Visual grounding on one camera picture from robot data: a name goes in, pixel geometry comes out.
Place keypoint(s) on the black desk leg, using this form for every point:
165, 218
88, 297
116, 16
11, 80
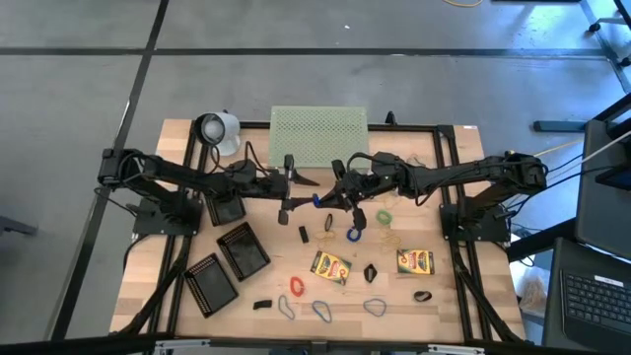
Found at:
557, 126
537, 241

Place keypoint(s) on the silver frame bracket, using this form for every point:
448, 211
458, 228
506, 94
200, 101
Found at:
182, 345
453, 349

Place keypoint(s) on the black mesh tray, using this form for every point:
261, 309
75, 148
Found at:
227, 212
211, 286
244, 251

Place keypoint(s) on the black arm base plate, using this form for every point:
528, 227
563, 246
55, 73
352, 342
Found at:
148, 224
488, 229

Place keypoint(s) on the blue rubber band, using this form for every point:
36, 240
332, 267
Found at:
320, 302
279, 305
365, 306

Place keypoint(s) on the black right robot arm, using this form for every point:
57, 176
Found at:
468, 172

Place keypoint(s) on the tan bag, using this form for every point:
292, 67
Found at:
532, 296

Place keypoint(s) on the black small block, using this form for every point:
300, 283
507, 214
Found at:
262, 305

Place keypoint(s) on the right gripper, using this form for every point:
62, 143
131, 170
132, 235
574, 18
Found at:
356, 190

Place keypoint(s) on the dark grey open laptop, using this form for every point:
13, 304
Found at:
591, 305

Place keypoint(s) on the grey rolling cart frame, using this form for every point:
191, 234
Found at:
609, 49

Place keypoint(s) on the yellow crayon box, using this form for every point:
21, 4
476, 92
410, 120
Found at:
415, 262
330, 268

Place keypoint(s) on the yellow rubber band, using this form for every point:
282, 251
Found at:
392, 202
389, 240
325, 236

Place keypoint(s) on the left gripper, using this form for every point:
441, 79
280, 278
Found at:
276, 187

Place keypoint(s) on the dark grey flat panel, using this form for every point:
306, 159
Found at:
601, 207

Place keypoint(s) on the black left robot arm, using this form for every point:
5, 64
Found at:
172, 172

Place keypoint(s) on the green perforated metal riser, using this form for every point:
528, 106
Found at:
320, 133

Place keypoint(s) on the black aluminium table frame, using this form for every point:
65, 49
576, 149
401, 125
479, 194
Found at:
414, 127

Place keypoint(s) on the small blue elastic loop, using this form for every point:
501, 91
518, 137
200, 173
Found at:
316, 199

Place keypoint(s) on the grey furniture foot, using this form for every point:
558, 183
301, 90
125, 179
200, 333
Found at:
15, 227

